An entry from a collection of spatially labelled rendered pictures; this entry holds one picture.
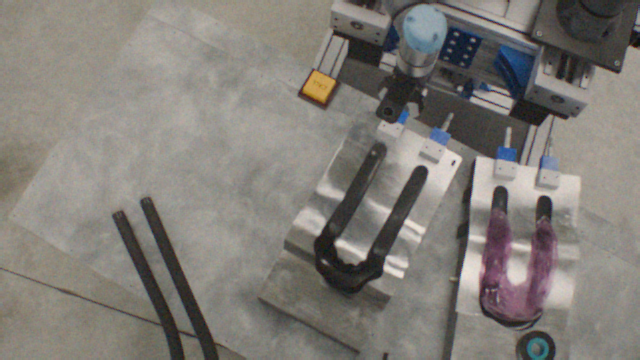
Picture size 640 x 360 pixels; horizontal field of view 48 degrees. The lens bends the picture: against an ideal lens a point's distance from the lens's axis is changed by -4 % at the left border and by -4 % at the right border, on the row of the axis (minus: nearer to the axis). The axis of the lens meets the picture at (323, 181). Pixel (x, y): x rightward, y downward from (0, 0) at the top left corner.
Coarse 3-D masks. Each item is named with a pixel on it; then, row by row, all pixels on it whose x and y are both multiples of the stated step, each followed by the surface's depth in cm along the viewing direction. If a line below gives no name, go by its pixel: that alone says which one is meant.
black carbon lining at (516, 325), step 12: (504, 192) 173; (492, 204) 172; (504, 204) 172; (540, 204) 172; (552, 204) 172; (540, 216) 171; (480, 300) 163; (504, 324) 162; (516, 324) 162; (528, 324) 162
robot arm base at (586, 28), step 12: (564, 0) 163; (576, 0) 159; (564, 12) 164; (576, 12) 160; (588, 12) 157; (564, 24) 164; (576, 24) 161; (588, 24) 160; (600, 24) 159; (612, 24) 160; (576, 36) 164; (588, 36) 162; (600, 36) 162
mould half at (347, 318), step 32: (352, 128) 172; (352, 160) 170; (384, 160) 171; (416, 160) 170; (448, 160) 171; (320, 192) 167; (384, 192) 169; (320, 224) 161; (352, 224) 163; (416, 224) 167; (288, 256) 166; (352, 256) 159; (288, 288) 164; (320, 288) 164; (384, 288) 157; (320, 320) 162; (352, 320) 162
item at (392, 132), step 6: (402, 114) 172; (408, 114) 172; (402, 120) 172; (384, 126) 170; (390, 126) 170; (396, 126) 170; (402, 126) 170; (378, 132) 171; (384, 132) 170; (390, 132) 169; (396, 132) 169; (390, 138) 171; (396, 138) 169
